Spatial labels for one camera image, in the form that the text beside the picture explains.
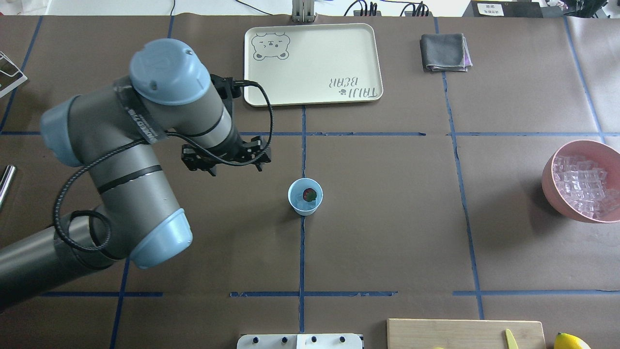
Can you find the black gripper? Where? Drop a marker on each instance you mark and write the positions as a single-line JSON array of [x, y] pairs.
[[240, 146]]

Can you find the light blue cup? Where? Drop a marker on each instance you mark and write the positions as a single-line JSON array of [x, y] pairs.
[[295, 196]]

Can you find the red strawberry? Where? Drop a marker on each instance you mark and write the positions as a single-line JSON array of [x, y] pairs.
[[309, 195]]

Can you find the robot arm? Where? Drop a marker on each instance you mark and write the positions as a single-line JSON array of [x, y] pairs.
[[119, 205]]

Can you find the metal cup rack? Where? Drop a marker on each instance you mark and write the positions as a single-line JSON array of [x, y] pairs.
[[11, 77]]

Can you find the pile of clear ice cubes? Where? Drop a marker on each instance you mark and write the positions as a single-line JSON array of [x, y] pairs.
[[582, 183]]

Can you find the cream bear tray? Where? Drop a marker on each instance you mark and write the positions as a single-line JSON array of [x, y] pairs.
[[314, 64]]

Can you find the grey folded cloth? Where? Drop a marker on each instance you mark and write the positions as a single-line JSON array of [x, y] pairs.
[[445, 52]]

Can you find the wooden cutting board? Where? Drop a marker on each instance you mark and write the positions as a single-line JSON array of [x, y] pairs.
[[403, 333]]

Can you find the yellow plastic knife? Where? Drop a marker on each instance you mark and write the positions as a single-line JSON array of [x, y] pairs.
[[510, 340]]

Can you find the pink bowl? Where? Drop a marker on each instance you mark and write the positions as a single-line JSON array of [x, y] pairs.
[[604, 155]]

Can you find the yellow lemon upper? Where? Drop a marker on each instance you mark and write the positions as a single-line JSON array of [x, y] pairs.
[[565, 340]]

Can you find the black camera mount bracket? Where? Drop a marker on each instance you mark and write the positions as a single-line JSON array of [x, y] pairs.
[[228, 91]]

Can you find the aluminium frame post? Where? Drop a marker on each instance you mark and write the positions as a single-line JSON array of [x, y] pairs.
[[303, 11]]

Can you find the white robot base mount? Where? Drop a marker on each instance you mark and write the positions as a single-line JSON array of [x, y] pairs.
[[301, 341]]

